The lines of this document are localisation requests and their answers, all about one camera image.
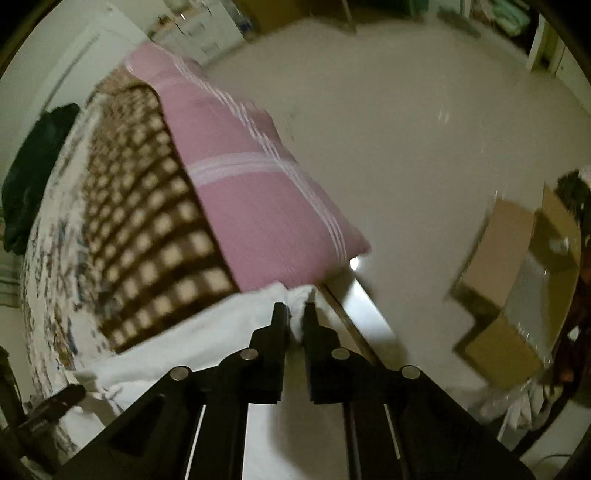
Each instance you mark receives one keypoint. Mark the dark green cloth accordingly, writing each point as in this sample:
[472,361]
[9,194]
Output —
[34,175]

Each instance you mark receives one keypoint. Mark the open cardboard box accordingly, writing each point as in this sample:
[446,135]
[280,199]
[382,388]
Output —
[521,295]

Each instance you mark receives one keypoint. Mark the wooden bed frame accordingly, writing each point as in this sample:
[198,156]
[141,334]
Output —
[351,318]

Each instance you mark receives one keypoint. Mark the floral printed bedsheet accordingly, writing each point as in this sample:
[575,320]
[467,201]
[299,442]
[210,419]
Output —
[55,258]

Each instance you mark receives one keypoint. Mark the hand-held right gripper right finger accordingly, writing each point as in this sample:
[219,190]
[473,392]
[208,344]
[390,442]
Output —
[310,318]

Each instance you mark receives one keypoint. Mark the pink striped blanket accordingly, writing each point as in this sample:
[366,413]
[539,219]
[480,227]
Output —
[258,184]

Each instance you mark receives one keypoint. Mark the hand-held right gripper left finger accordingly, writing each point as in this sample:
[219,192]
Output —
[280,318]

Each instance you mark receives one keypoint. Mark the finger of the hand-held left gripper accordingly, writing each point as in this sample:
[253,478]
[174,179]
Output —
[51,406]

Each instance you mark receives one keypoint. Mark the white cloth pile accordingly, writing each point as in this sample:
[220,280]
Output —
[517,406]

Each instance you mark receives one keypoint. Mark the white pants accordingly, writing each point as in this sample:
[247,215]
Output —
[194,350]

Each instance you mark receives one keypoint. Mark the brown checkered blanket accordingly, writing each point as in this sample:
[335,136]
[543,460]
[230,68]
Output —
[147,230]

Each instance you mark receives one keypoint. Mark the white cabinet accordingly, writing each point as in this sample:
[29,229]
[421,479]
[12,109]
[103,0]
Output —
[198,27]

